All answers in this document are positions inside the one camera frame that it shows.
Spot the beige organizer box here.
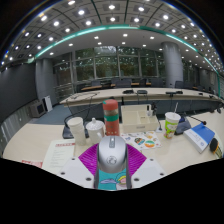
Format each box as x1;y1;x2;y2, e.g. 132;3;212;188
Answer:
120;103;160;134

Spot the grey box monitor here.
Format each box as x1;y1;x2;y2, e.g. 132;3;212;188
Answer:
29;100;47;118

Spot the black gooseneck desk microphone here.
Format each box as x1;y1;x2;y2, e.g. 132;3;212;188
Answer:
62;93;101;140
173;114;208;136

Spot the green-print paper cup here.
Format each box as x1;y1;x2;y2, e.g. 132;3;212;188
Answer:
163;102;182;140

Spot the red thermos bottle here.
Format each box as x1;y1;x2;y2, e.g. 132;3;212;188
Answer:
102;98;120;137

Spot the colourful sticker sheet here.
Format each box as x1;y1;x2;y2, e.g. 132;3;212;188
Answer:
120;130;162;150

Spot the black-and-yellow tool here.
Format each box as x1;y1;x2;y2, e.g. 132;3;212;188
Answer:
208;133;224;159

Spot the stack of white paper cups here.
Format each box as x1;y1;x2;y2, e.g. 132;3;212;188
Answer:
66;116;87;147

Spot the long curved conference desk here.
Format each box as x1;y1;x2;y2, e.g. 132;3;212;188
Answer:
59;87;224;116

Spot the row of dark chairs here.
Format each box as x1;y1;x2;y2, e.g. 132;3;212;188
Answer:
89;77;208;91

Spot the white lidded mug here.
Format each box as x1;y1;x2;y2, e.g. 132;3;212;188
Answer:
85;117;106;145

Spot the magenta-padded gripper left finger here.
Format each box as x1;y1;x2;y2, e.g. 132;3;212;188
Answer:
58;143;100;190

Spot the blue-and-white book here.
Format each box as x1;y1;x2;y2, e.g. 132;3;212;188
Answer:
183;122;216;154

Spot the round teal cartoon mouse pad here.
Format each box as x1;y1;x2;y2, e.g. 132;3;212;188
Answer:
97;168;129;191

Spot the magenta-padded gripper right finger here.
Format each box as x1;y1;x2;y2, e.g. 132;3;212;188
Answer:
125;143;167;190

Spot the cream paper document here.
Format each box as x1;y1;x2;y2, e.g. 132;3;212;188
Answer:
41;139;77;175

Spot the white leaning panel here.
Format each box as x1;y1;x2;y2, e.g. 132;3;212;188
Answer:
43;95;54;113

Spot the group of ceiling lights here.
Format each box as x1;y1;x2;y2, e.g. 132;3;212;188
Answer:
1;0;224;73

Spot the silver computer mouse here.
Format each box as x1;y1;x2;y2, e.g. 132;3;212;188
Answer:
96;135;128;174

